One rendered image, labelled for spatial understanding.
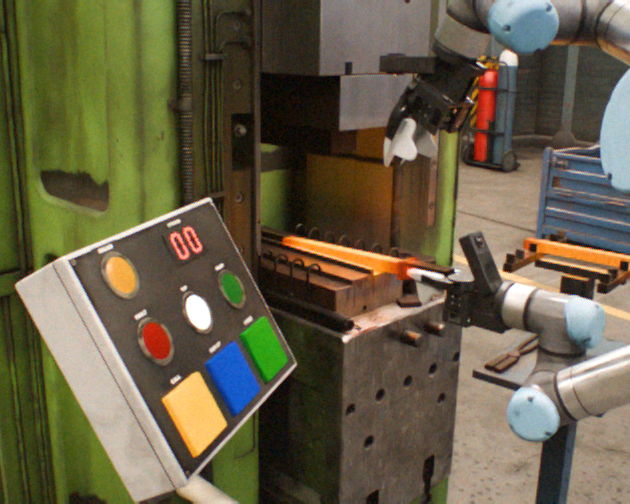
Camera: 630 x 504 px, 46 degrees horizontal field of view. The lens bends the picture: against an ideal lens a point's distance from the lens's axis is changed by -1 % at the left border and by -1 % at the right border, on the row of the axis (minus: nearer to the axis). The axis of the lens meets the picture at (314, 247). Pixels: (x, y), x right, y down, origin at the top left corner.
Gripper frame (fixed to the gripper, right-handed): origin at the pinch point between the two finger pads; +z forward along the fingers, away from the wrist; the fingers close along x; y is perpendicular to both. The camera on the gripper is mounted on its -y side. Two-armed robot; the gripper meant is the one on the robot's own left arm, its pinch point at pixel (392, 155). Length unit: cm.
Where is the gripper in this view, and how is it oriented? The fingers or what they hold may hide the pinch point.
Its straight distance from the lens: 121.5
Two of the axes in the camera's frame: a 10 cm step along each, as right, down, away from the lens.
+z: -3.4, 7.7, 5.5
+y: 6.3, 6.2, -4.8
